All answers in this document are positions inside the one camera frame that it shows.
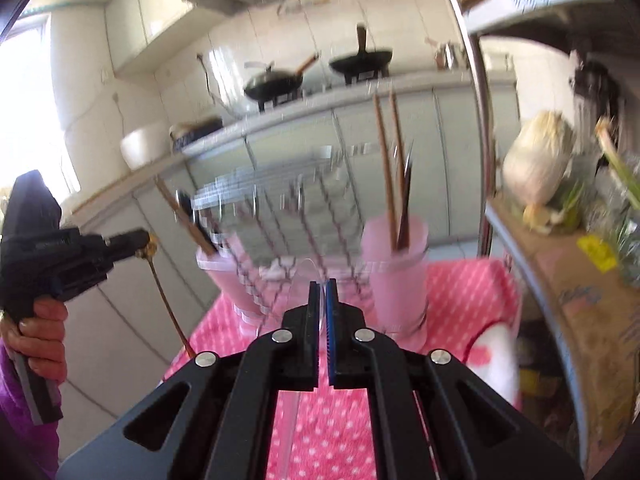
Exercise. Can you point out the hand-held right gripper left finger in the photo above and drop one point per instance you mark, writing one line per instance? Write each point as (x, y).
(314, 345)

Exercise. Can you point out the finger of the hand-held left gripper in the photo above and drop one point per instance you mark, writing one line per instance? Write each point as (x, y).
(125, 246)

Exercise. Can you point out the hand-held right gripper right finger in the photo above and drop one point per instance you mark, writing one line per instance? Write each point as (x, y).
(331, 340)

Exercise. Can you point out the brown wooden chopstick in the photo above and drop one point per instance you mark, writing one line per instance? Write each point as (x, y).
(386, 170)
(400, 160)
(187, 220)

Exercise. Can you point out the black spoon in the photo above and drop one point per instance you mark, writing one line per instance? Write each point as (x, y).
(185, 205)

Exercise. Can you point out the gold spoon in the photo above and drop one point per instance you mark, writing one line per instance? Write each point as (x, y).
(167, 305)

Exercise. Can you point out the translucent pink cup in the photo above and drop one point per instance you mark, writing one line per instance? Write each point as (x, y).
(232, 275)
(395, 280)

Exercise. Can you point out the dark chopstick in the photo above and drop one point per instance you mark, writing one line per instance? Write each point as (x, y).
(411, 185)
(406, 200)

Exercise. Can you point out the person's left forearm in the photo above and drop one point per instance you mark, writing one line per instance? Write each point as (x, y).
(20, 420)

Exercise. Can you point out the person's left hand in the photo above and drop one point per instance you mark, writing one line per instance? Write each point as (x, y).
(47, 345)

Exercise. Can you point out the pink polka-dot cloth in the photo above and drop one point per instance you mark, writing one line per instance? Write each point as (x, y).
(330, 435)

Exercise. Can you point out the white rice cooker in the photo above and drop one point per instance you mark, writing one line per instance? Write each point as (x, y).
(145, 145)

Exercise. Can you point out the bright window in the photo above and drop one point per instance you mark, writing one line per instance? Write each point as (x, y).
(30, 110)

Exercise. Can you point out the white red-trimmed round patch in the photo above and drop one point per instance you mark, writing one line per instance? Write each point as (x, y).
(495, 360)

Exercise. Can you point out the grey kitchen counter cabinet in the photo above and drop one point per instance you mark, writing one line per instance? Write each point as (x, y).
(310, 130)

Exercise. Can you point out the black wok with lid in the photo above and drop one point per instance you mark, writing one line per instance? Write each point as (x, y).
(272, 82)

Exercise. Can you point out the grey upper cabinet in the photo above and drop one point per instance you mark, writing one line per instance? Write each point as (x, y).
(150, 15)

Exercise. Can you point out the gas stove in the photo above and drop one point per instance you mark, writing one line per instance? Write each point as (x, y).
(320, 92)

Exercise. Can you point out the cardboard box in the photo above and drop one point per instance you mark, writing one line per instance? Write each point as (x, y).
(585, 310)

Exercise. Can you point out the metal shelf rack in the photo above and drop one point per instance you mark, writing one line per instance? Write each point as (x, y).
(475, 125)

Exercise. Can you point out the napa cabbage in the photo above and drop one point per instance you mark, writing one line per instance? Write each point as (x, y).
(537, 160)

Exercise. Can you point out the stainless steel kettle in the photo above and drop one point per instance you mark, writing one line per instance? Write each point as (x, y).
(452, 55)

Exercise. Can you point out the green onions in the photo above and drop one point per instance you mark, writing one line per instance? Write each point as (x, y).
(617, 165)

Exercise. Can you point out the black blender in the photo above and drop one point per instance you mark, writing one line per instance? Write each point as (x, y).
(597, 90)

